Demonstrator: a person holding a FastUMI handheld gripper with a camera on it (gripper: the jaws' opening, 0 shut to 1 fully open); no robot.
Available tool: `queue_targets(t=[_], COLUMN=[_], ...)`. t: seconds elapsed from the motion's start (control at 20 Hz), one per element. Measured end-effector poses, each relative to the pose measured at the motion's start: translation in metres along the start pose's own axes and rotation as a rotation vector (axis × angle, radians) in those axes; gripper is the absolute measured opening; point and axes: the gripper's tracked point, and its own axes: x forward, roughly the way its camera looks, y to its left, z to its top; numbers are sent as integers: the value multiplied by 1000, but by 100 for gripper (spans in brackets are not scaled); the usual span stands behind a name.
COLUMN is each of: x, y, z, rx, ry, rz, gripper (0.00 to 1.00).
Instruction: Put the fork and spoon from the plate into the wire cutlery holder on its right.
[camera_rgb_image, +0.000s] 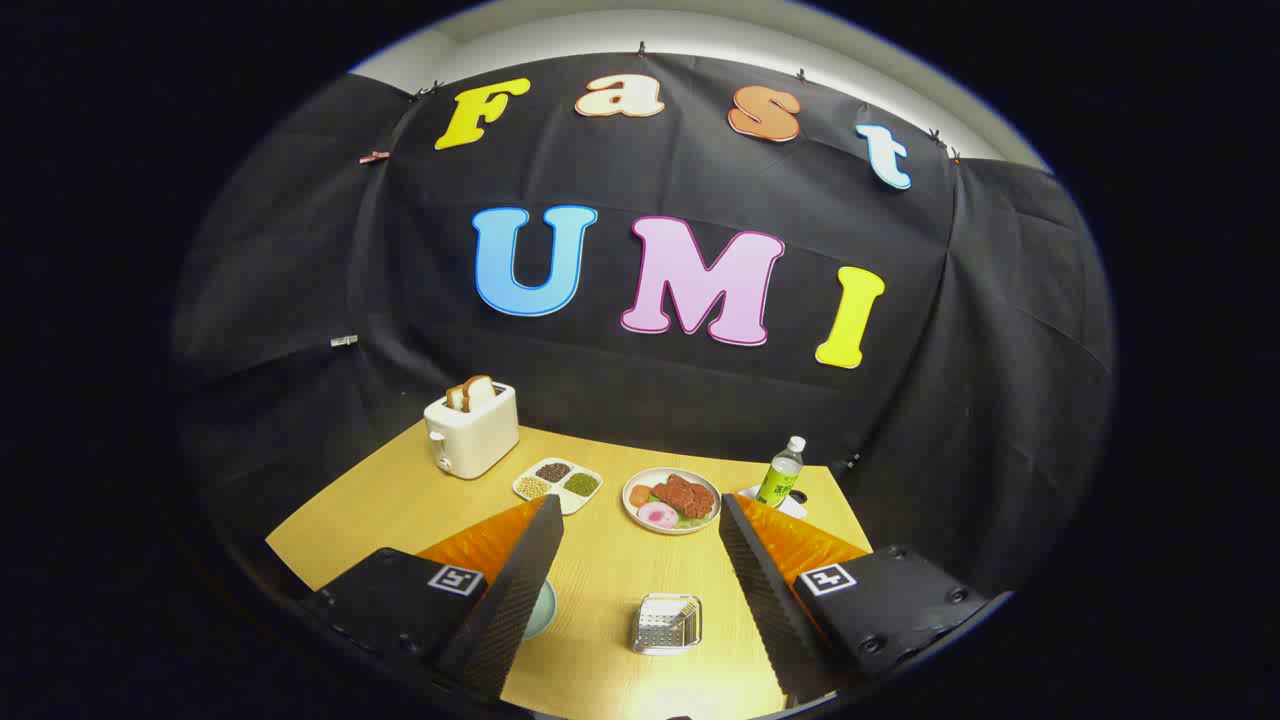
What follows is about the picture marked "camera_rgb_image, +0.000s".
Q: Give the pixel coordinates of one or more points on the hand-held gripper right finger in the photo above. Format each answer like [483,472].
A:
[765,600]

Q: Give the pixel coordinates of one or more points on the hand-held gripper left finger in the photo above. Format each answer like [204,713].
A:
[520,590]

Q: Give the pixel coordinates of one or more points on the pale green plate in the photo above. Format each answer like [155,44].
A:
[540,610]

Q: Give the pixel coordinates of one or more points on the white square coaster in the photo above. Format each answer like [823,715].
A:
[795,508]

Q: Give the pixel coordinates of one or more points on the white divided bean tray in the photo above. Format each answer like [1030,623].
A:
[557,484]

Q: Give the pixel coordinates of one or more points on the green label drink bottle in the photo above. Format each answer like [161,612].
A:
[779,480]

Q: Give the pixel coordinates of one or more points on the red steak piece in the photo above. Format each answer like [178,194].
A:
[687,495]

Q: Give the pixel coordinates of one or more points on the white food plate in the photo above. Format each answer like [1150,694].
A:
[632,512]

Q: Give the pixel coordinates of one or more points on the pink ham slice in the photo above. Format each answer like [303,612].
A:
[657,515]

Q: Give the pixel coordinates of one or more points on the orange tomato slice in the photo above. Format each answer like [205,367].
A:
[640,495]

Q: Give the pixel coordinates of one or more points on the white toaster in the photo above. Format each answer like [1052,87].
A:
[475,440]

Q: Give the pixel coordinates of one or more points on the small toast bread slice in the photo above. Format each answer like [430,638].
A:
[456,399]

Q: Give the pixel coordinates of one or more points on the large toast bread slice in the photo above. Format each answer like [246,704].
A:
[481,391]

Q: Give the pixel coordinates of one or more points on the black backdrop cloth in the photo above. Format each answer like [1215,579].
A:
[640,400]

